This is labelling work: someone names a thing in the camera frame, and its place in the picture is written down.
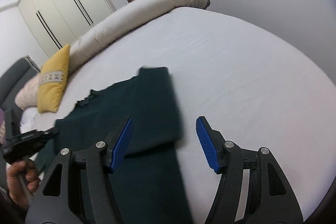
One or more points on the cream wardrobe with black handles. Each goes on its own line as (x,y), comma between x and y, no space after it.
(56,23)

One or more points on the rolled beige duvet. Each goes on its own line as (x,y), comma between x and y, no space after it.
(112,28)

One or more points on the dark green knit sweater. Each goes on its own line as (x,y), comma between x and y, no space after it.
(148,187)

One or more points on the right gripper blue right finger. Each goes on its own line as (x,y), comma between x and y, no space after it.
(270,197)

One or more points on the person's left hand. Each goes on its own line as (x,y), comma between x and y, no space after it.
(22,180)

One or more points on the purple patterned pillow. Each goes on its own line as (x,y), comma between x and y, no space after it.
(2,128)

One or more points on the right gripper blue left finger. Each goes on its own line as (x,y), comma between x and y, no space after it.
(51,203)

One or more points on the yellow throw pillow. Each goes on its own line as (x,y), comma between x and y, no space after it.
(53,80)

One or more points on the white bed sheet mattress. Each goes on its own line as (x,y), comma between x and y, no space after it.
(253,87)

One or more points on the dark grey headboard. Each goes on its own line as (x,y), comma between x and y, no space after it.
(13,80)

